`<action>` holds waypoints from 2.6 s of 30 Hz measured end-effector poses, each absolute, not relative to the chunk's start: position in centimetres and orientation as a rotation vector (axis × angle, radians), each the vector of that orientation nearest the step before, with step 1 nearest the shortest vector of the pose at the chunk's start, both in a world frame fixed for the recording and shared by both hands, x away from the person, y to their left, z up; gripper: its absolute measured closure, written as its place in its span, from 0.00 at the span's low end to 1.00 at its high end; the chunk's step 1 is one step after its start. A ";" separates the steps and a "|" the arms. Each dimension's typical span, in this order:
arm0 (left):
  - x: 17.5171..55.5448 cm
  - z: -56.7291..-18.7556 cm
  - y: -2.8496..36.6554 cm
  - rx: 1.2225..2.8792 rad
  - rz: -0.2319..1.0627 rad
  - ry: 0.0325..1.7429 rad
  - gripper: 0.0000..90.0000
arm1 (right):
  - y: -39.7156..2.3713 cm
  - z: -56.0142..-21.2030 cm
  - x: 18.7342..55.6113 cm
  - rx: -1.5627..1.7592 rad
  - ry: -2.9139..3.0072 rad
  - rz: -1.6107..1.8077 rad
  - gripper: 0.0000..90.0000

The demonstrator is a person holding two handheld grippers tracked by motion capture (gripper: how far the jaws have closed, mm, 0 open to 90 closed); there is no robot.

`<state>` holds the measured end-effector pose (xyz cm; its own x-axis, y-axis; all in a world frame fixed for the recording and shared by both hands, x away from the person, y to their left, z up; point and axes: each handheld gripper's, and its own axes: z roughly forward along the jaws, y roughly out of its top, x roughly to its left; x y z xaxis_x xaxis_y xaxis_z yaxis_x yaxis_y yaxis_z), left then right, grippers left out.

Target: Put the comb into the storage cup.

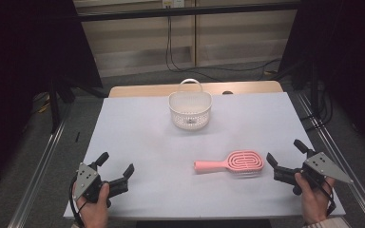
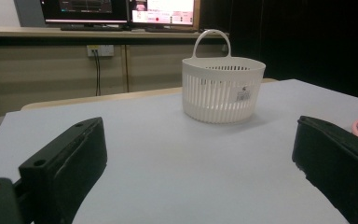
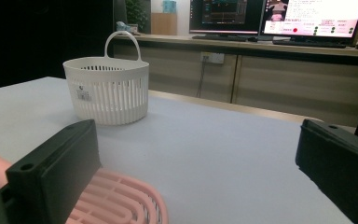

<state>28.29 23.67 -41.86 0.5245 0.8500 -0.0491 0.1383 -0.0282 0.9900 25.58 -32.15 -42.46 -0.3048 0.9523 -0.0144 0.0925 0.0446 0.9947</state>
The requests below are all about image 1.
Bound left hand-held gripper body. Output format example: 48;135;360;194
74;161;131;209

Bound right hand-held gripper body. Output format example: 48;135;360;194
273;151;355;197

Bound pink hairbrush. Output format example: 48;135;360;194
193;149;265;178

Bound white plastic basket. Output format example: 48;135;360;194
167;78;213;131

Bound person's left hand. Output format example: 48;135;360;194
72;181;111;228

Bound person's right hand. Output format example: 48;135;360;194
294;172;336;226

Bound white table cover sheet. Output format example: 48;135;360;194
63;91;346;221

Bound black metal stand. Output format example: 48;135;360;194
310;61;319;119
48;75;77;134

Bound black curtain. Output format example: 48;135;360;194
279;0;365;156
0;0;104;198

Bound beige wooden shelf unit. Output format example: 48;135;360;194
72;0;298;79

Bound black horizontal bar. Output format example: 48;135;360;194
75;1;302;23

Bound metal floor rail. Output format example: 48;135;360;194
296;92;365;228
8;113;69;228

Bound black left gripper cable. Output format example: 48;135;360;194
68;175;88;228

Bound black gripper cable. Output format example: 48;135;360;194
68;175;88;228
310;177;337;218

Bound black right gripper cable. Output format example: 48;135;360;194
310;177;337;218

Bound black floor cables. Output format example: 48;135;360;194
300;89;335;132

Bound black wall cable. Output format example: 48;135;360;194
165;15;226;83
169;15;283;73

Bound white wall socket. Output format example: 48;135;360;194
162;0;185;9

